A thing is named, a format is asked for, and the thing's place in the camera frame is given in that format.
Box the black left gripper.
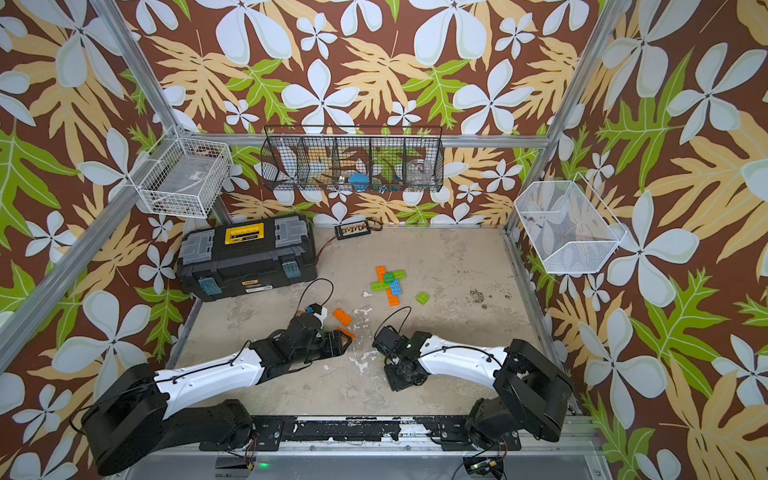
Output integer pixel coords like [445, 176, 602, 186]
[293, 328, 355, 365]

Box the long orange lego plate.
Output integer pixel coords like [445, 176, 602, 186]
[375, 266, 400, 307]

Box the blue lego plate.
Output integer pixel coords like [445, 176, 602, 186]
[389, 279, 402, 296]

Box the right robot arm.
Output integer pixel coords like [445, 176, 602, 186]
[372, 326, 573, 449]

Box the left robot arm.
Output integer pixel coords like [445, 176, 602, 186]
[82, 313, 353, 476]

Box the black power strip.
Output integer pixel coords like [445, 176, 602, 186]
[334, 220, 372, 240]

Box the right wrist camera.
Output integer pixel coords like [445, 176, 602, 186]
[372, 325, 408, 358]

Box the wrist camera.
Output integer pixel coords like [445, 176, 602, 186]
[372, 325, 408, 358]
[305, 303, 328, 327]

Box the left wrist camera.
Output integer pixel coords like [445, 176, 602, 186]
[305, 303, 328, 327]

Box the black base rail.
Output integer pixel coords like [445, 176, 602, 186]
[200, 415, 521, 452]

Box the black toolbox yellow handle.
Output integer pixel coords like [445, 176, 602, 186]
[175, 215, 317, 302]

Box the black wire basket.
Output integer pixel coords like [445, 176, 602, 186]
[258, 125, 445, 193]

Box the white wire basket right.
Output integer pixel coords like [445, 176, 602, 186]
[514, 174, 628, 276]

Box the white wire basket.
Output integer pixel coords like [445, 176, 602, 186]
[514, 174, 628, 276]
[130, 127, 233, 219]

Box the white wire basket left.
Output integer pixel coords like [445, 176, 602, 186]
[130, 127, 233, 219]

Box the aluminium frame post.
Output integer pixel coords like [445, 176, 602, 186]
[503, 0, 631, 232]

